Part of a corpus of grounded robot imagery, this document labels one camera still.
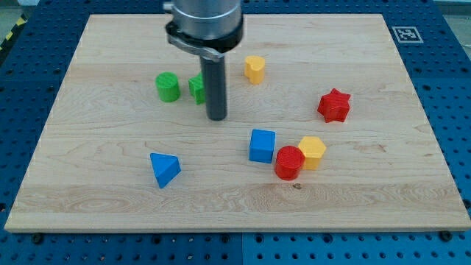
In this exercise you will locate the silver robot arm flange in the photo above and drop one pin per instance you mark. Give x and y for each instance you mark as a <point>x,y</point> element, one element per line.
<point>206,28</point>

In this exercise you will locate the green star block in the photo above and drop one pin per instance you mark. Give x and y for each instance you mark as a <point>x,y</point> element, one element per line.
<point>197,89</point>

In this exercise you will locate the green cylinder block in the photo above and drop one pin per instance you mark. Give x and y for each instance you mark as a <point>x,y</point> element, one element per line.
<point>167,85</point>

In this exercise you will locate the white fiducial marker tag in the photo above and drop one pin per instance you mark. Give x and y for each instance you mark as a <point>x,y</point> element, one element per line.
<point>406,34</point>

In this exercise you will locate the yellow heart block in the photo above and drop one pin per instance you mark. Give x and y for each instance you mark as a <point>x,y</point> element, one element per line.
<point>254,69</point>

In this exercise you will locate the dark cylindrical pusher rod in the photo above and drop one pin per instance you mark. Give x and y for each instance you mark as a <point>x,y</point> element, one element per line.
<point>214,82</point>

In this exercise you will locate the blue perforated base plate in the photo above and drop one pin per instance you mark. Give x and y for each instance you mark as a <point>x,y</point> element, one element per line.
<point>36,64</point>

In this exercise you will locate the blue triangle block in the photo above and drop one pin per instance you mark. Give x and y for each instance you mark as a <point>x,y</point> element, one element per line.
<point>165,168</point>

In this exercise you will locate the wooden board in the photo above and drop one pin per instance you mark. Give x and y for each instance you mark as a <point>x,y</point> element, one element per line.
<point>382,170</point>

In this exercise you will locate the red star block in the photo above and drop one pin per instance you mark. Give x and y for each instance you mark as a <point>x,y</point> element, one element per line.
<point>334,106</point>

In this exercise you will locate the blue cube block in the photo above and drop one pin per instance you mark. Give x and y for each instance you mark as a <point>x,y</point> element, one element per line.
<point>262,145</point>

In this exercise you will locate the yellow hexagon block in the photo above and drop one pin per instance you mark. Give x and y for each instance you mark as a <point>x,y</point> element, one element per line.
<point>313,149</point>

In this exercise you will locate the red cylinder block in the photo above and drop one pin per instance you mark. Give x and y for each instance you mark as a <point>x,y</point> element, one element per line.
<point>289,162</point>

